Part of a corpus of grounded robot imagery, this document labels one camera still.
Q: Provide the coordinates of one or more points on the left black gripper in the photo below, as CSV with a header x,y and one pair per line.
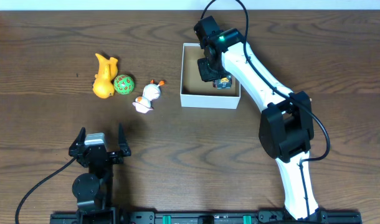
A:
x,y
114,155

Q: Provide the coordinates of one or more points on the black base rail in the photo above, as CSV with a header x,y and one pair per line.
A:
x,y
149,217

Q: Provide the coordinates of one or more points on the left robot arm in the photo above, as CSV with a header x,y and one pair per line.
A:
x,y
93,190

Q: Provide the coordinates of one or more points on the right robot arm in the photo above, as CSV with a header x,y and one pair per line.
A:
x,y
286,122

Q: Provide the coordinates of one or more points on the white pink chicken toy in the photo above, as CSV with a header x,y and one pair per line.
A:
x,y
151,92

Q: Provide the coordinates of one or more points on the green number ball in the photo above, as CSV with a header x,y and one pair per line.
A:
x,y
123,84

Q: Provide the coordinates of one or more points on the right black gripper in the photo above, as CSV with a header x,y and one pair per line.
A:
x,y
205,74

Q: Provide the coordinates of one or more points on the orange rubber dinosaur toy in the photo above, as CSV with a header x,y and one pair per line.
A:
x,y
107,71

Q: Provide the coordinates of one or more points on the white cardboard box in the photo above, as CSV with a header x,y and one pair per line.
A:
x,y
195,93

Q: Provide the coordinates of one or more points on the red grey toy car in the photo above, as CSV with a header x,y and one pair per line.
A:
x,y
223,83

